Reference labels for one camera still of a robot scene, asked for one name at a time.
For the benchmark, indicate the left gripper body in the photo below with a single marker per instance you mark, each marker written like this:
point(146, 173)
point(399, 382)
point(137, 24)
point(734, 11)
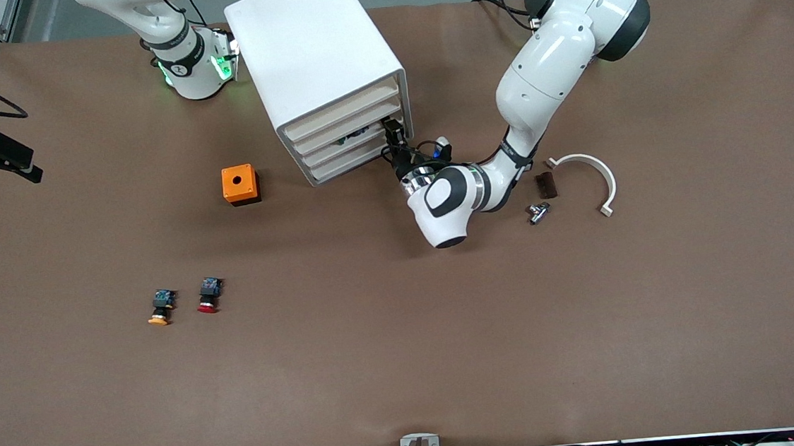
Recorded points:
point(403, 160)

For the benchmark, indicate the green mushroom push button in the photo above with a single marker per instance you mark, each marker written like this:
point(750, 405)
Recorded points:
point(343, 141)

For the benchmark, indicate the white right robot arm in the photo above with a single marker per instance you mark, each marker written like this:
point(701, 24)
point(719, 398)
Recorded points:
point(190, 76)

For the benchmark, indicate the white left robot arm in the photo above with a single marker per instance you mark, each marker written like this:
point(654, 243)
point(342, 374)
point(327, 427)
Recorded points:
point(547, 62)

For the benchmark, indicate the white drawer cabinet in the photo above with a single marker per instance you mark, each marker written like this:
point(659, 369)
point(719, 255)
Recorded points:
point(312, 45)

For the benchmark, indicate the yellow mushroom push button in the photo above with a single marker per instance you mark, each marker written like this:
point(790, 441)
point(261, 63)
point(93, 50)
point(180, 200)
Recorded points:
point(161, 300)

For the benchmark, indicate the red mushroom push button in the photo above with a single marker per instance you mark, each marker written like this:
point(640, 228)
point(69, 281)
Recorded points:
point(209, 289)

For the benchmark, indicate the silver metal fitting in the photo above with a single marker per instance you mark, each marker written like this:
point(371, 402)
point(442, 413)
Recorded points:
point(538, 213)

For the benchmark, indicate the brown terminal block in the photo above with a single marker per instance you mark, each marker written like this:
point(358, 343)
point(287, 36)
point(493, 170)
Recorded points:
point(547, 185)

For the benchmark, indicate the white semicircular clamp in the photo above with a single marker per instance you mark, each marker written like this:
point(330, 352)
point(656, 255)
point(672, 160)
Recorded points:
point(609, 178)

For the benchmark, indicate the orange button enclosure box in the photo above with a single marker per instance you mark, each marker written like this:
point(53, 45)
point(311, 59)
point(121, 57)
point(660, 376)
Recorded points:
point(230, 190)

